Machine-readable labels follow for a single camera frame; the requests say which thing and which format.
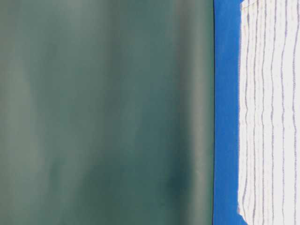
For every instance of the white striped towel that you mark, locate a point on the white striped towel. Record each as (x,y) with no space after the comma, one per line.
(269,112)

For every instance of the green blurred panel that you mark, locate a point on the green blurred panel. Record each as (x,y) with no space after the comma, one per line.
(106,112)

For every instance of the blue table cloth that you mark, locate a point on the blue table cloth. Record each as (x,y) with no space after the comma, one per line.
(226,56)

